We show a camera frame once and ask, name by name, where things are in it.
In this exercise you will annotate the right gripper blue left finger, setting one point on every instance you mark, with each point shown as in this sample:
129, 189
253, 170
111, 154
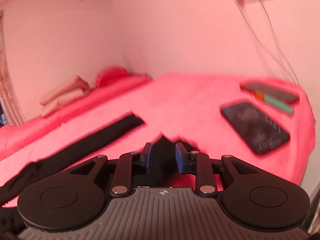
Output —
145, 156

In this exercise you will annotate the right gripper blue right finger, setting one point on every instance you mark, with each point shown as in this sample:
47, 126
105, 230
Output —
183, 159

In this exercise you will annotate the black knit pants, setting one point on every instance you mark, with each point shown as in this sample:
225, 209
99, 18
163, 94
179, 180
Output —
163, 165

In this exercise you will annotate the black smartphone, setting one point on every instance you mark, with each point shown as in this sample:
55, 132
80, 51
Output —
259, 131

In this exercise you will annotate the folded red blanket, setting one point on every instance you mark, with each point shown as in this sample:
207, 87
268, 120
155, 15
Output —
110, 75

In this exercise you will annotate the near pink bed blanket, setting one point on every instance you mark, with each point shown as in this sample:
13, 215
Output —
182, 106

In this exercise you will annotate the lower pink pillow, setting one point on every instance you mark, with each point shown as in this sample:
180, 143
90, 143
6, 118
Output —
56, 102

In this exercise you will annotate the pink pillow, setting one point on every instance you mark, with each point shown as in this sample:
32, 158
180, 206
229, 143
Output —
71, 84
56, 102

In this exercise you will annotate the upper pink pillow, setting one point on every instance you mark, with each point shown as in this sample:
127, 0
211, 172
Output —
71, 84

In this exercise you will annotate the dark tablet with coloured books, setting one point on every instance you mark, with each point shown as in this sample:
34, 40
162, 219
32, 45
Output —
278, 98

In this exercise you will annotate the far pink bed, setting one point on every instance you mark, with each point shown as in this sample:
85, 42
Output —
14, 138

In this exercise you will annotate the pink patterned curtain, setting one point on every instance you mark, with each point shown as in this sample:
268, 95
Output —
9, 101

